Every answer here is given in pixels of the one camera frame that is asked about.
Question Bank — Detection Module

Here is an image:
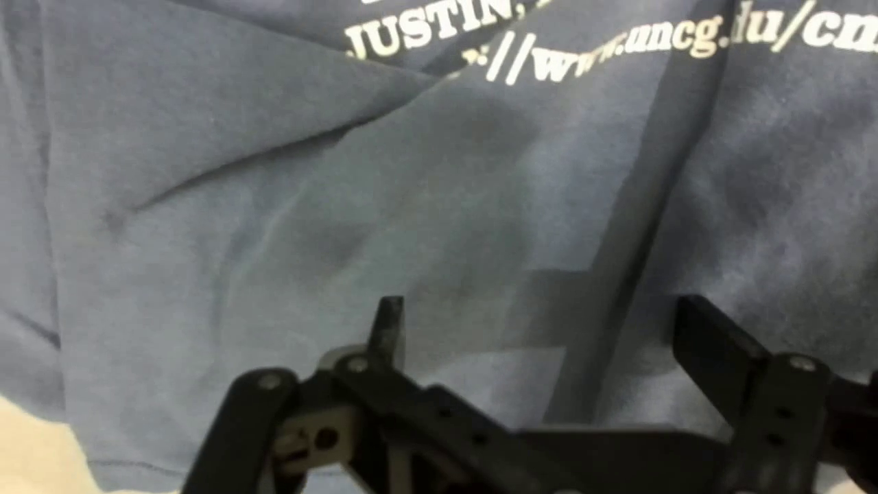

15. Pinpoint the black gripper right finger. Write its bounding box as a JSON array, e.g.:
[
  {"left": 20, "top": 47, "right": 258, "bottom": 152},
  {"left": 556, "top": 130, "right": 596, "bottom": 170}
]
[{"left": 673, "top": 296, "right": 833, "bottom": 494}]

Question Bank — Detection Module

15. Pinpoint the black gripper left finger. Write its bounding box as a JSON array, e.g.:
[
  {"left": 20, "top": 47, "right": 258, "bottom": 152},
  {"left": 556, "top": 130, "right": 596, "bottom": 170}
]
[{"left": 179, "top": 294, "right": 408, "bottom": 494}]

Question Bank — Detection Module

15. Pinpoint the blue printed shirt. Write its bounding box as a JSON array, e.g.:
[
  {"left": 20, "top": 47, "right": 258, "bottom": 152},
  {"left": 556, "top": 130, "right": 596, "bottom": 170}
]
[{"left": 0, "top": 0, "right": 878, "bottom": 494}]

